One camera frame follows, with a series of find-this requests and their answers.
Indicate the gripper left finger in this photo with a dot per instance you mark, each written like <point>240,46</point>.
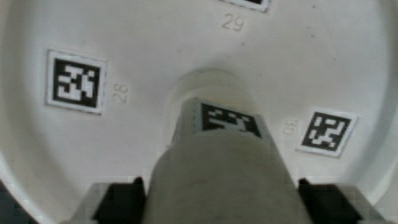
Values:
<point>112,204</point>

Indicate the white round table top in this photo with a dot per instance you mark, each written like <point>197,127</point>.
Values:
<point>108,59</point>

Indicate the white table leg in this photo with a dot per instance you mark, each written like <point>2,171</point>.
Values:
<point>220,182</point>

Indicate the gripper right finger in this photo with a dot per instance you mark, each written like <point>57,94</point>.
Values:
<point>336,204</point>

